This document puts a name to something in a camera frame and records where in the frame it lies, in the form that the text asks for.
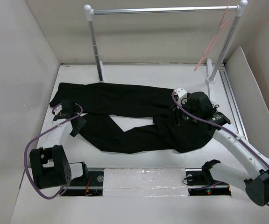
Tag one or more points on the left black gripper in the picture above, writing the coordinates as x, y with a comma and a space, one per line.
81, 123

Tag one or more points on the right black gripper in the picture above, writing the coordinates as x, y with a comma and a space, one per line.
176, 115

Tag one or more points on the black trousers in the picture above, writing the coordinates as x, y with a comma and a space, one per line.
101, 101

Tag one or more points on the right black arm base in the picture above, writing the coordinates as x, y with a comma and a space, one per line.
200, 184

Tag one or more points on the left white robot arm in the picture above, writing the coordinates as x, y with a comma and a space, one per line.
49, 164

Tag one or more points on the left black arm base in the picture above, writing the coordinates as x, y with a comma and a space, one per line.
78, 185

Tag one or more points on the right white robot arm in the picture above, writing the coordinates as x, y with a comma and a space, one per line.
254, 181

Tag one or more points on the orange zip tie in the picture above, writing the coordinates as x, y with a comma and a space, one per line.
87, 186

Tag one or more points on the white foam block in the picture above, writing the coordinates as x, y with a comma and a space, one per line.
144, 182

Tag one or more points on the white and silver clothes rack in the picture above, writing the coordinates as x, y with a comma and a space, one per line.
164, 35

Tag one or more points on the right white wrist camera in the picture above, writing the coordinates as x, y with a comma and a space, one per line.
180, 95

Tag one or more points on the aluminium rail right side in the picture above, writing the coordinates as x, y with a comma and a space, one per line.
237, 119

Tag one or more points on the pink wire hanger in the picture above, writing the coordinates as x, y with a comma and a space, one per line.
221, 28

